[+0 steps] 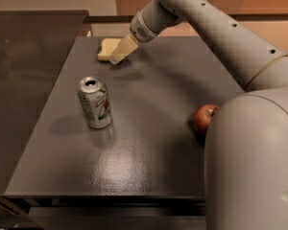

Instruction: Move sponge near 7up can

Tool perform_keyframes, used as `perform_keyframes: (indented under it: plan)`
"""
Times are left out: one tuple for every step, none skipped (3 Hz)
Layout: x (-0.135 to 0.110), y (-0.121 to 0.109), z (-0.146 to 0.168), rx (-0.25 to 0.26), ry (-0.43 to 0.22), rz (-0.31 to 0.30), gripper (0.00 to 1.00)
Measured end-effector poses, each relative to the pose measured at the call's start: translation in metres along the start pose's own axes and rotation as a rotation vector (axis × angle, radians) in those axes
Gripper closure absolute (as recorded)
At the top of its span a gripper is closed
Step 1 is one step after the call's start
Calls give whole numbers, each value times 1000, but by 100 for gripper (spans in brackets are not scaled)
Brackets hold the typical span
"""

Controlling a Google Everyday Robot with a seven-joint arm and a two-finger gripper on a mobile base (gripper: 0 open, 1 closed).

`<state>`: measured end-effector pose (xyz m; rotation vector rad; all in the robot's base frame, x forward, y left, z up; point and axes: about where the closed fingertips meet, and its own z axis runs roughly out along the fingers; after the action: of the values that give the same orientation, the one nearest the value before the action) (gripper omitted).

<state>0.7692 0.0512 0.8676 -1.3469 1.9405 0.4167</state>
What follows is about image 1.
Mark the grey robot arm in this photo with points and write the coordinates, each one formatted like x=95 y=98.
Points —
x=246 y=145

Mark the red apple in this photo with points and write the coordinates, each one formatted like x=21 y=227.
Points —
x=203 y=117

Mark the silver 7up can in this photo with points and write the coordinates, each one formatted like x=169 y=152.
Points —
x=94 y=99

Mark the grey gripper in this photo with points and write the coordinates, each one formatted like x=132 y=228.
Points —
x=138 y=30

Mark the yellow sponge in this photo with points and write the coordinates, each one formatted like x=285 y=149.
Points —
x=108 y=45

